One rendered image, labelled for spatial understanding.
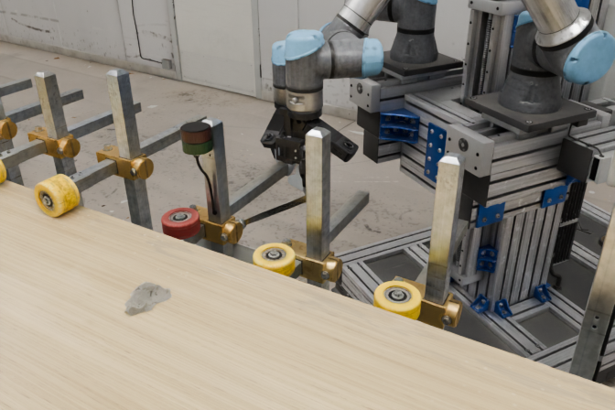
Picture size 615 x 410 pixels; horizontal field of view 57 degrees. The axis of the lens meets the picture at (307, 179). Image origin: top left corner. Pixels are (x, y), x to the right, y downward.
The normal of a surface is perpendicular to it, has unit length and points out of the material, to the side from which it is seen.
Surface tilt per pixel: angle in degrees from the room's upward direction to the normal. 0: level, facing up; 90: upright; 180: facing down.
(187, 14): 90
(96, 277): 0
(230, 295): 0
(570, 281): 0
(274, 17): 90
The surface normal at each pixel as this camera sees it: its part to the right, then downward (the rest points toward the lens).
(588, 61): 0.29, 0.52
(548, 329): -0.01, -0.89
